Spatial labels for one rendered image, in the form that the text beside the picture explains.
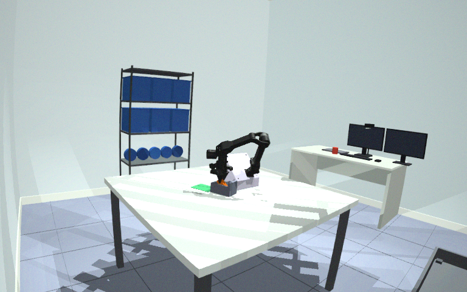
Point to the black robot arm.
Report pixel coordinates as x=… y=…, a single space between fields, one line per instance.
x=227 y=146

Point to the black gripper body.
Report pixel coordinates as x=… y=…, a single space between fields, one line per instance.
x=222 y=167

